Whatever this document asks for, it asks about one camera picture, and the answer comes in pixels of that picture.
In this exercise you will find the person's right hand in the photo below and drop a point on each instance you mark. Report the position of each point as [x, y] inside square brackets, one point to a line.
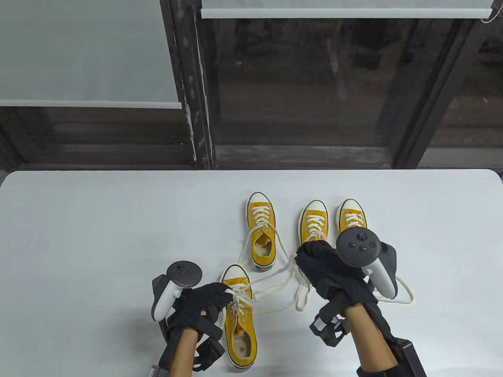
[330, 271]

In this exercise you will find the person's left hand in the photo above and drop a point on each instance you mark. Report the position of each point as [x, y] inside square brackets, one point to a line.
[196, 310]

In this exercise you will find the person's right forearm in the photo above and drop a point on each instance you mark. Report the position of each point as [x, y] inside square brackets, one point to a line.
[369, 337]

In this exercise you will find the person's left forearm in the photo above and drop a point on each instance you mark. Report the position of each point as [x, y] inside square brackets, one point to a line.
[182, 353]

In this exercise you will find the black wrist battery box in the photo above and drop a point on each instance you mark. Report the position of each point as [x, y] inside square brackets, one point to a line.
[410, 357]
[153, 372]

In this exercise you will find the white roller blind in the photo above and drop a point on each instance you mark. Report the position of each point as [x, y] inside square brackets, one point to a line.
[334, 11]

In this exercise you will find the grey roller blind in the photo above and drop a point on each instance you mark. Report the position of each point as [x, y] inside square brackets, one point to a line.
[78, 51]

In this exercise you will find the black wrist camera rig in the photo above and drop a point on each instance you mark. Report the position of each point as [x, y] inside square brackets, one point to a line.
[328, 326]
[210, 353]

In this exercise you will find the dark window frame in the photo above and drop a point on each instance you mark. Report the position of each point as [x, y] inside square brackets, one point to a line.
[192, 78]

